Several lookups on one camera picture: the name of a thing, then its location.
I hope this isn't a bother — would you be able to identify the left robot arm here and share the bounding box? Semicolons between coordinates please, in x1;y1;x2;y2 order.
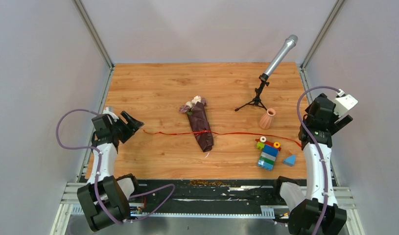
77;108;144;232

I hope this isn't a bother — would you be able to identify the blue triangular toy block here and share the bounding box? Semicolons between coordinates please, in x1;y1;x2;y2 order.
282;155;296;166

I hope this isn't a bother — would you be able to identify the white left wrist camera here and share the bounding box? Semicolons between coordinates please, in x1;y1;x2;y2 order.
102;106;119;122

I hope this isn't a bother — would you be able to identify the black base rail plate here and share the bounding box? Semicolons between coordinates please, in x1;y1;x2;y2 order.
128;179;290;215

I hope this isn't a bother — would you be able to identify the black tripod stand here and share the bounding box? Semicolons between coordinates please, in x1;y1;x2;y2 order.
235;73;269;112

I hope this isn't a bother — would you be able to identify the red ribbon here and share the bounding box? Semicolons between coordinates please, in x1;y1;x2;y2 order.
142;128;302;147

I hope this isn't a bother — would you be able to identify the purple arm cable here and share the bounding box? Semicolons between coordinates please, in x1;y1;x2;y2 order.
296;86;341;235
55;109;176;225

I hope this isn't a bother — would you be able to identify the colourful toy block stack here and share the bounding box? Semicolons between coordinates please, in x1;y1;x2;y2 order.
256;136;281;171

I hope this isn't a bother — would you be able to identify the pink ribbed vase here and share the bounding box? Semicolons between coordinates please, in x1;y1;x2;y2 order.
259;108;276;130

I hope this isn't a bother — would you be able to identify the maroon flower bouquet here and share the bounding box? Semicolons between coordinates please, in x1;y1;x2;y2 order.
179;95;214;152

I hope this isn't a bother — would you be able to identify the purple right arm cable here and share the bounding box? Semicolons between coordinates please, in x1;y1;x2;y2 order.
296;86;341;235

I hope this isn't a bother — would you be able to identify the silver microphone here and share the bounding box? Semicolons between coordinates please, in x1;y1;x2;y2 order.
264;34;298;77

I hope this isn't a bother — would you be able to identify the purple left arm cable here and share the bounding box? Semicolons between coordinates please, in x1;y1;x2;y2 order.
55;109;176;225

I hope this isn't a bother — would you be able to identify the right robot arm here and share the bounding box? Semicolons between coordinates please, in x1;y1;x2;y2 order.
271;94;358;235

